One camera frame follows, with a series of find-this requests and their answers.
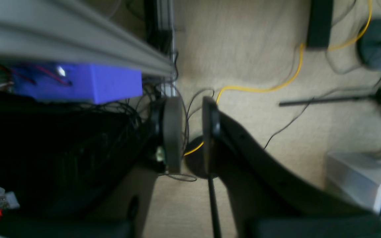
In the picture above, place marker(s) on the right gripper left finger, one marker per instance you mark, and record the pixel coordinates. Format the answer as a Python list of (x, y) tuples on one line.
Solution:
[(167, 125)]

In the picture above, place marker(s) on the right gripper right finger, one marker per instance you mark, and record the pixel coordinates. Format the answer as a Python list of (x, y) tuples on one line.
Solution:
[(268, 200)]

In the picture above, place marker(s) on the blue plastic box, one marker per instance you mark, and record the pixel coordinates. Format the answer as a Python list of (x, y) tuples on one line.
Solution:
[(83, 82)]

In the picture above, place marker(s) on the white plastic storage box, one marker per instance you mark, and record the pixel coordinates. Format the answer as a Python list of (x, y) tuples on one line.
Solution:
[(356, 177)]

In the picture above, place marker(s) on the round black stand base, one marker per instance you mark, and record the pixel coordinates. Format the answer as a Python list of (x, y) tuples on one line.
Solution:
[(369, 45)]

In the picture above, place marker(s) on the aluminium extrusion rail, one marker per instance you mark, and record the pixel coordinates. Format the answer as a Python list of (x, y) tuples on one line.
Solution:
[(69, 31)]

